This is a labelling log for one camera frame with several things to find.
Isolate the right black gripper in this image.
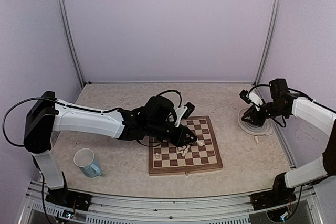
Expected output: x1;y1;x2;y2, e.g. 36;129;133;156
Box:
241;100;287;127

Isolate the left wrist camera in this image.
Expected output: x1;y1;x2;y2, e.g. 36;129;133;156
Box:
174;102;195;127

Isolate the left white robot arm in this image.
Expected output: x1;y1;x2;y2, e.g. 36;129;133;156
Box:
23;91;199;206

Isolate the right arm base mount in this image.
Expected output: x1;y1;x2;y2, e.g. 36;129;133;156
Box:
250;190;297;211

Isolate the aluminium frame post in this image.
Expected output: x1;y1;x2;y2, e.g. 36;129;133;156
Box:
57;0;86;89
254;0;281;84

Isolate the right aluminium frame post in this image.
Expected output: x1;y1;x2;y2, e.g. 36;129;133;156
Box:
254;0;281;84

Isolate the light blue ceramic mug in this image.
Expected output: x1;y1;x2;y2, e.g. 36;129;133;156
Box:
73;148;102;178

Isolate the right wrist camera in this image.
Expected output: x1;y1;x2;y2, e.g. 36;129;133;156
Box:
239;90;264;108

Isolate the front aluminium rail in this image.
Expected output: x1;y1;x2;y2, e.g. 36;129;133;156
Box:
17;181;323;223

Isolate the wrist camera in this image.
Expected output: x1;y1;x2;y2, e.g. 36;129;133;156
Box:
174;102;195;127
239;90;264;108

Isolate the wooden chess board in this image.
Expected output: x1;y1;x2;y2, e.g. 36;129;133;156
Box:
148;116;223;176

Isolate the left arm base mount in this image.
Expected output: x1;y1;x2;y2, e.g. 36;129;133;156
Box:
46;190;92;211

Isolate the grey spiral coaster mat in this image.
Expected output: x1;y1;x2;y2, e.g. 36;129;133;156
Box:
238;108;272;136

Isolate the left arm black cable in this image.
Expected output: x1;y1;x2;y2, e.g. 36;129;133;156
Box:
2;89;183;222

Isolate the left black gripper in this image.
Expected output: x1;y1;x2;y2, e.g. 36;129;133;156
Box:
147;121;197;147

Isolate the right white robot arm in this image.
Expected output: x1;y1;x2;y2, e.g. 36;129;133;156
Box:
239;78;335;205

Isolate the white chess pieces pile right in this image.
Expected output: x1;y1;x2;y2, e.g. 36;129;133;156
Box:
177;140;204;157

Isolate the left aluminium frame post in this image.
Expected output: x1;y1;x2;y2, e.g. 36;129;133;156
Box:
57;0;86;89

